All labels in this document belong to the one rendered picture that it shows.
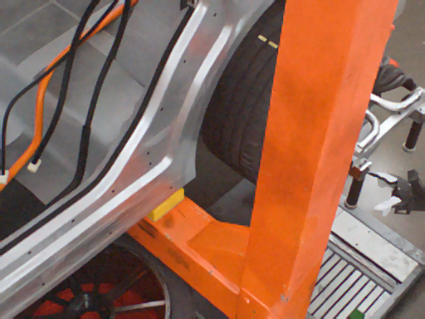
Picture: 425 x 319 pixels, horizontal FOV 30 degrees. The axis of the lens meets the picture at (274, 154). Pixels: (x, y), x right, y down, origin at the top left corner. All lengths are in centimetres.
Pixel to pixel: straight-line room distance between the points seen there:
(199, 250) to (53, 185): 48
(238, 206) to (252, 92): 84
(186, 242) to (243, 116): 42
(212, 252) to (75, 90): 63
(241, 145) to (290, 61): 89
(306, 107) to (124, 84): 89
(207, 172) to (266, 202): 158
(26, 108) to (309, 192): 109
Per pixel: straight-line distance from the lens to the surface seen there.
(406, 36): 441
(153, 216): 251
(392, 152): 378
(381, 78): 258
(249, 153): 247
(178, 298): 258
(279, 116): 175
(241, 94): 243
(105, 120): 236
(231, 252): 231
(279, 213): 197
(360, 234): 334
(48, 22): 265
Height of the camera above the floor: 273
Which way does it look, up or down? 49 degrees down
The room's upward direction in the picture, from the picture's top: 10 degrees clockwise
